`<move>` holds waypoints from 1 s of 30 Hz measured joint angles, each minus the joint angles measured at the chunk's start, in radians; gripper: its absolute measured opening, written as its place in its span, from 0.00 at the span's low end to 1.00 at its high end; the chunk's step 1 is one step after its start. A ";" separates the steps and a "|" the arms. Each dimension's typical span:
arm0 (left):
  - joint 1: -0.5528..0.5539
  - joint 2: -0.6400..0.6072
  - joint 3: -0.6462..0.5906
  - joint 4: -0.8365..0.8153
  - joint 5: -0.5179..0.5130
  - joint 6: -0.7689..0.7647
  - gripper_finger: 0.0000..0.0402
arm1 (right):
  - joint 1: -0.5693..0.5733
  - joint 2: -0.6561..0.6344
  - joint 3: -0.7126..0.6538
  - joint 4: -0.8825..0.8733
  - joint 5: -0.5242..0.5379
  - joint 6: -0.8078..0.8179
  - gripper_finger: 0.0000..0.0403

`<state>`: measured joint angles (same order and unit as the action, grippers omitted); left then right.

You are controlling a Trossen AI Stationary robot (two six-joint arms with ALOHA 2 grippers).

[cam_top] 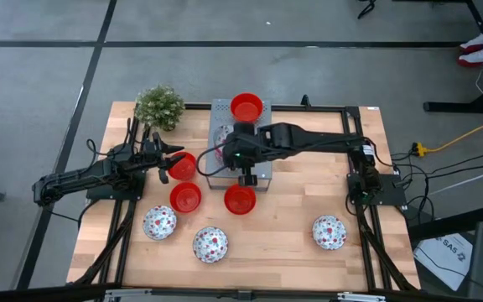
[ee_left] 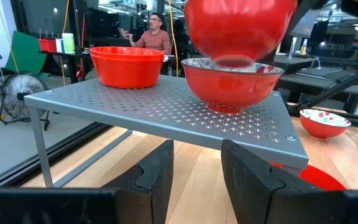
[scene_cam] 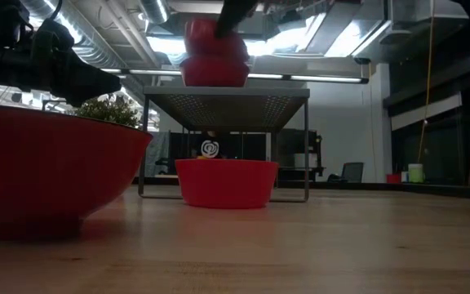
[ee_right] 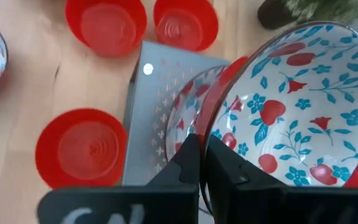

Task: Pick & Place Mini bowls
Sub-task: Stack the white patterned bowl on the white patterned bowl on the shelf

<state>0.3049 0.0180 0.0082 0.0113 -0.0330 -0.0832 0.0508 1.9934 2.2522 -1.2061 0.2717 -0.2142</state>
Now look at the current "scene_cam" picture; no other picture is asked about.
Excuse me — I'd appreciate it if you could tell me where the red plastic mini bowl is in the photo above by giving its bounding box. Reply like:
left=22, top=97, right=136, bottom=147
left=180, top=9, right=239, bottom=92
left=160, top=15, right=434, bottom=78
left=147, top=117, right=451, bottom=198
left=175, top=158, right=280, bottom=210

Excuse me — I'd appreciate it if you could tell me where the small green potted plant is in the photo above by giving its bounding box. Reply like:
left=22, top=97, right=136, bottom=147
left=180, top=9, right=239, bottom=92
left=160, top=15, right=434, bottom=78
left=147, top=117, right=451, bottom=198
left=73, top=92, right=143, bottom=128

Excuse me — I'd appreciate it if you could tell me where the grey perforated metal shelf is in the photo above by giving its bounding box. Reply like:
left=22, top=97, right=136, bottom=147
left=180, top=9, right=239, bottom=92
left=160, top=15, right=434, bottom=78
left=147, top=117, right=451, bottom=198
left=137, top=85, right=312, bottom=204

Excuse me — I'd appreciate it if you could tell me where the grey cloth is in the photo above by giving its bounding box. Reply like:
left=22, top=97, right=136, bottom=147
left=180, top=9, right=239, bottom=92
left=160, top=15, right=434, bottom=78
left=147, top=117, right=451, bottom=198
left=144, top=131, right=171, bottom=177

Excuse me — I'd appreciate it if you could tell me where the long fluorescent light fixture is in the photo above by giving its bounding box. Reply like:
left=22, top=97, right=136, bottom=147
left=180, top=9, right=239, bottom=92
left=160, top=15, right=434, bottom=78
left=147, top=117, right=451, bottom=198
left=100, top=68, right=370, bottom=85

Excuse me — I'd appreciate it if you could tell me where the person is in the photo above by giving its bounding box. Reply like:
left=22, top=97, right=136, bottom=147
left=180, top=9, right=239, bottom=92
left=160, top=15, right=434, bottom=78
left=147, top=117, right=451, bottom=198
left=196, top=130, right=224, bottom=160

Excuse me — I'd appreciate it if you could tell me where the black workbench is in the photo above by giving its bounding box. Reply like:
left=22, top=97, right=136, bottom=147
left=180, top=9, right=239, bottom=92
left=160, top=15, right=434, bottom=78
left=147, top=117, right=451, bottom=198
left=277, top=128, right=326, bottom=181

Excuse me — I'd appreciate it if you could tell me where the black office chair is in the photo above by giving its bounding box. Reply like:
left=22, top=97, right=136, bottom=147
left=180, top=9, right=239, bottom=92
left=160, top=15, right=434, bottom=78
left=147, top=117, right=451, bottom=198
left=326, top=162, right=365, bottom=184

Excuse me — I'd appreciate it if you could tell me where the green white container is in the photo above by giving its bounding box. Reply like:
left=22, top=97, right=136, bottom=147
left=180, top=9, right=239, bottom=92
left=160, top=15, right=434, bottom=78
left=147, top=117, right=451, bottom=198
left=407, top=163, right=425, bottom=184

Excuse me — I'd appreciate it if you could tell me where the silver round air duct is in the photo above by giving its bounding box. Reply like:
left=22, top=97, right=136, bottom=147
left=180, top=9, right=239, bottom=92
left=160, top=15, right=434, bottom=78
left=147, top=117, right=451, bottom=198
left=139, top=0, right=171, bottom=25

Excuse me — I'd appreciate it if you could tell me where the yellow extension cable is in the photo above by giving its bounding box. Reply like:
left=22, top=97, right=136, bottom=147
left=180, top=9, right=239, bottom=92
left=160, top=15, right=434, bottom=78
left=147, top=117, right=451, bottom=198
left=416, top=0, right=436, bottom=164

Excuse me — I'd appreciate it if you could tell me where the black aluminium table frame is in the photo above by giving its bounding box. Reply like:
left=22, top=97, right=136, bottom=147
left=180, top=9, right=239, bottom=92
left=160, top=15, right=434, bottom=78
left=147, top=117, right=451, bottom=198
left=131, top=175, right=470, bottom=202

